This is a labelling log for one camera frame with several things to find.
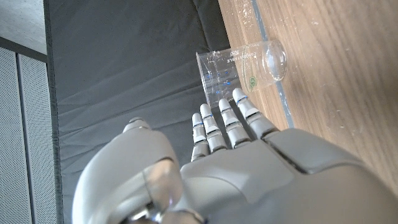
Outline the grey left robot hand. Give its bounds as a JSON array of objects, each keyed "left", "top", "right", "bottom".
[{"left": 72, "top": 88, "right": 398, "bottom": 224}]

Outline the clear plastic cup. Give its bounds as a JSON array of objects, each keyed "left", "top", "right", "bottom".
[{"left": 195, "top": 39, "right": 287, "bottom": 109}]

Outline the grey tape outline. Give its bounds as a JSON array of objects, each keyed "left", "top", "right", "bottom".
[{"left": 250, "top": 0, "right": 295, "bottom": 129}]

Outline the black backdrop curtain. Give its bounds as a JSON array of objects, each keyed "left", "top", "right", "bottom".
[{"left": 43, "top": 0, "right": 233, "bottom": 224}]

